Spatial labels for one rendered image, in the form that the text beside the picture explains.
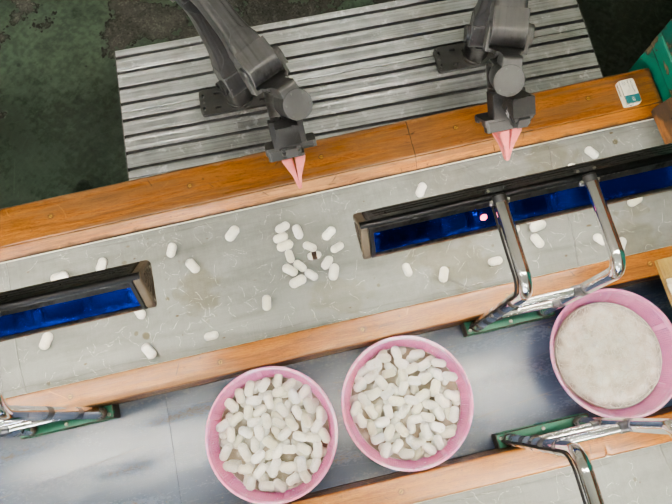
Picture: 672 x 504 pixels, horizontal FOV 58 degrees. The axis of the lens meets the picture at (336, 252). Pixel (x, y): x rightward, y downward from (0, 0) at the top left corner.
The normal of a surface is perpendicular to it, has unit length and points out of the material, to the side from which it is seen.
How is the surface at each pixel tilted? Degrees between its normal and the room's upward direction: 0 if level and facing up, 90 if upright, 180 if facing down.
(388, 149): 0
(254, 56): 16
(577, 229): 0
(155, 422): 0
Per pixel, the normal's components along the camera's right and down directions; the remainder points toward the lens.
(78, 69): -0.02, -0.25
